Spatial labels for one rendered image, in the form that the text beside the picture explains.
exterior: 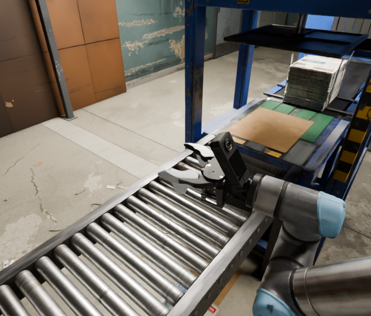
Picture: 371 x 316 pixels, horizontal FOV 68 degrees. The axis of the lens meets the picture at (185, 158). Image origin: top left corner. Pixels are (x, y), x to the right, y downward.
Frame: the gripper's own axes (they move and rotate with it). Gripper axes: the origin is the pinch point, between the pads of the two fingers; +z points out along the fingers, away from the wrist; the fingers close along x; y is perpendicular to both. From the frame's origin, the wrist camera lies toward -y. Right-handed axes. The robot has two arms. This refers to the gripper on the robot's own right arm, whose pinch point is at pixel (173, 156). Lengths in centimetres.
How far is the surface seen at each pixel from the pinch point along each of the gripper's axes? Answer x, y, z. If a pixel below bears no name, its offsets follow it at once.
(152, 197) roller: 18, 47, 27
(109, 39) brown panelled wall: 249, 77, 270
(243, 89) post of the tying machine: 142, 57, 34
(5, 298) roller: -38, 39, 38
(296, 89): 150, 54, -1
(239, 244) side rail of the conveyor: 13.6, 45.9, -13.3
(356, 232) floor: 120, 141, -68
